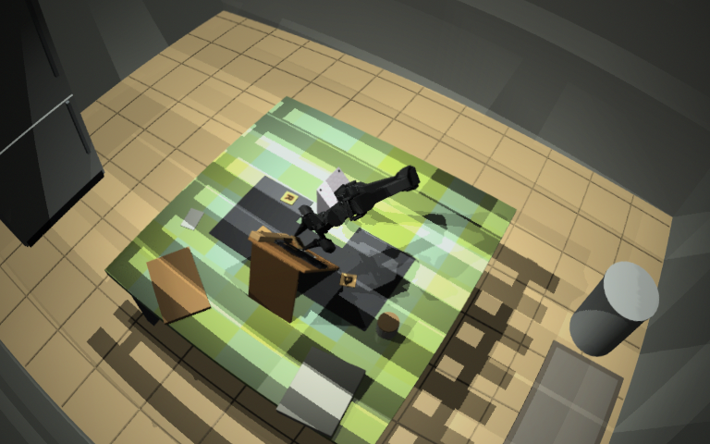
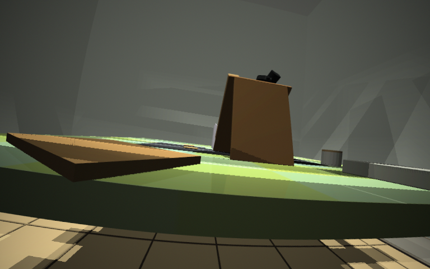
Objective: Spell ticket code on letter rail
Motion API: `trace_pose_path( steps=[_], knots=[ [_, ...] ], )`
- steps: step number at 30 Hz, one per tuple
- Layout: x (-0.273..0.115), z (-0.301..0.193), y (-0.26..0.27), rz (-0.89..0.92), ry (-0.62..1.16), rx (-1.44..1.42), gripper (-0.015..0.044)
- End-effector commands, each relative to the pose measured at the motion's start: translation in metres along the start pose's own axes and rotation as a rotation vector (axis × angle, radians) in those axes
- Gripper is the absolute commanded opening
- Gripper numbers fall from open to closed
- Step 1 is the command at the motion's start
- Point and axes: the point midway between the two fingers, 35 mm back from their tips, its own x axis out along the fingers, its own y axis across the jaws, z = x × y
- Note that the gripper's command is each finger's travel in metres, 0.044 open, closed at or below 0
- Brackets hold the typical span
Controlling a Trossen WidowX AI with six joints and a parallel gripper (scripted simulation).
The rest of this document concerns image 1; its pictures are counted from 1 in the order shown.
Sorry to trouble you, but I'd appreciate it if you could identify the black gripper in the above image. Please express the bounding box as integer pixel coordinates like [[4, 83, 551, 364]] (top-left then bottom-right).
[[295, 204, 336, 253]]

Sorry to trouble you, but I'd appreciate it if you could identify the tan flat board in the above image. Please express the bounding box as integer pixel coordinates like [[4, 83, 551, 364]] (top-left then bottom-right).
[[146, 246, 212, 325]]

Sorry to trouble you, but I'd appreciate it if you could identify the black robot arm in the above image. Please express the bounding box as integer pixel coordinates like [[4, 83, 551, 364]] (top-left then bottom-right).
[[303, 166, 420, 233]]

